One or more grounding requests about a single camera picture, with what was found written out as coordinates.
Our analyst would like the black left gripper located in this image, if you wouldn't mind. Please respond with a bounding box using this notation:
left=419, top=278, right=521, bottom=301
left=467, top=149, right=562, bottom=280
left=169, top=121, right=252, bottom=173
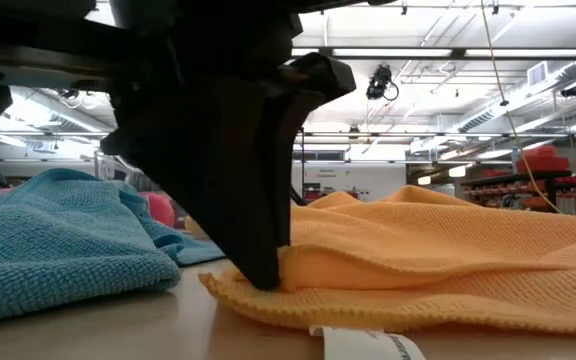
left=0, top=0, right=384, bottom=124

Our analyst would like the orange microfiber towel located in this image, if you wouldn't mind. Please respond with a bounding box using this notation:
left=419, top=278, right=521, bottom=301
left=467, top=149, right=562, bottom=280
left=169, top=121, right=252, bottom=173
left=198, top=184, right=576, bottom=360

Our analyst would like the pink microfiber towel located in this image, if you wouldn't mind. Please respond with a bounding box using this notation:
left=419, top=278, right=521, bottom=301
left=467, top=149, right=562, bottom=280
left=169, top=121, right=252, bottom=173
left=0, top=187, right=177, bottom=229

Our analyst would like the blue microfiber towel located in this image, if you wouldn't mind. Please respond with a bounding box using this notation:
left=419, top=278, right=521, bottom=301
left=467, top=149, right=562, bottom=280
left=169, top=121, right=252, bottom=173
left=0, top=167, right=227, bottom=327

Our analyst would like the long ceiling light strip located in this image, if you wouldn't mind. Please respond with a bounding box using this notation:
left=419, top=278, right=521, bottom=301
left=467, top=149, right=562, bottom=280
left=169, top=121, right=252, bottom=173
left=291, top=46, right=576, bottom=59

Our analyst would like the black storage shelf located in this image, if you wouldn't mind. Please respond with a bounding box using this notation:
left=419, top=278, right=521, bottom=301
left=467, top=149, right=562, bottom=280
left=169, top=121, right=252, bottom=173
left=460, top=169, right=576, bottom=214

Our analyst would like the red plastic bin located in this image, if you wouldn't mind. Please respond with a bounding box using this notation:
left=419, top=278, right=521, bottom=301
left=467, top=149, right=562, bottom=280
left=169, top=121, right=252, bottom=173
left=516, top=144, right=572, bottom=174

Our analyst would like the black ceiling camera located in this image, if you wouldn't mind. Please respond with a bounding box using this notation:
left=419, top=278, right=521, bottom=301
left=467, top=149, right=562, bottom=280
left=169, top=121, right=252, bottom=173
left=365, top=63, right=400, bottom=102

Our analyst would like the yellow hanging cord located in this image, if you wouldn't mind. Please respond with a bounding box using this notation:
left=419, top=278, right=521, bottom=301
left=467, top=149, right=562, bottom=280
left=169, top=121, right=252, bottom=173
left=479, top=0, right=564, bottom=215

